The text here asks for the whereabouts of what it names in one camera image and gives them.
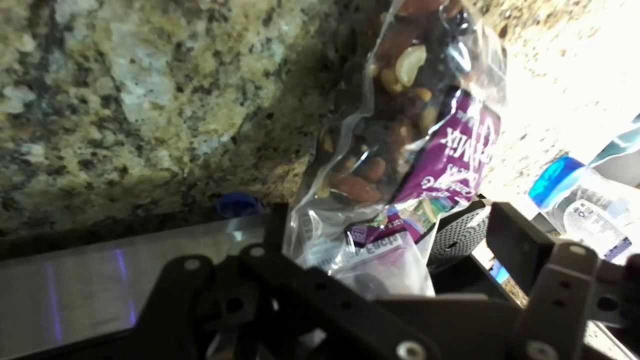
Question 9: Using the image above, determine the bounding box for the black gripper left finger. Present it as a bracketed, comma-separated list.
[263, 201, 288, 252]

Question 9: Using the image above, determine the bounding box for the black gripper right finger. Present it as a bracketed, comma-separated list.
[485, 201, 554, 291]

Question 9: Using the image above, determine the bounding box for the plastic water bottle blue cap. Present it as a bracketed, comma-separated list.
[527, 155, 640, 264]

